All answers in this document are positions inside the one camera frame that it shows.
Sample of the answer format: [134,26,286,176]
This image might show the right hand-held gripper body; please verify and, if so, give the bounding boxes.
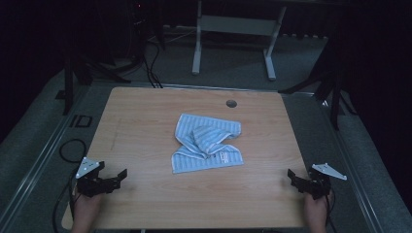
[303,162,348,200]

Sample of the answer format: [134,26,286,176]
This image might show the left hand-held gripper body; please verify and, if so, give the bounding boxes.
[75,156,115,199]

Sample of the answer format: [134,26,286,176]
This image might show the blue striped towel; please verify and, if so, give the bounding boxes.
[170,113,245,175]

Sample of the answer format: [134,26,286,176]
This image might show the person's right hand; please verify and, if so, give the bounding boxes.
[302,191,334,225]

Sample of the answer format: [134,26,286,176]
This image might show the person's left hand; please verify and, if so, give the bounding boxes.
[69,189,105,223]

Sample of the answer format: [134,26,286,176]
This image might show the black tripod stand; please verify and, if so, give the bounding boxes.
[277,32,359,132]
[54,48,132,117]

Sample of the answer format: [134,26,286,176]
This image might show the dark equipment rack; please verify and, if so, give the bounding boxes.
[127,0,148,64]

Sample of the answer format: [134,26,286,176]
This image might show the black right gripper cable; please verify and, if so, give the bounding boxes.
[325,190,338,233]

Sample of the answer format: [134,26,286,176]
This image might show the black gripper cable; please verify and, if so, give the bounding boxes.
[51,167,82,233]
[325,190,338,233]

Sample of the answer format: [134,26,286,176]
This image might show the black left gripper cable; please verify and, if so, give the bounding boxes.
[51,167,82,233]

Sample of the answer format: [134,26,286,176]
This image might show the metal floor rail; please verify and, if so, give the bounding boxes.
[0,84,98,227]
[310,93,387,233]

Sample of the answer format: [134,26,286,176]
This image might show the black floor cables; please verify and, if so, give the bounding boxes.
[141,41,165,89]

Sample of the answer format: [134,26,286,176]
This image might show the white metal desk frame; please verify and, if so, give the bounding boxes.
[191,0,288,82]

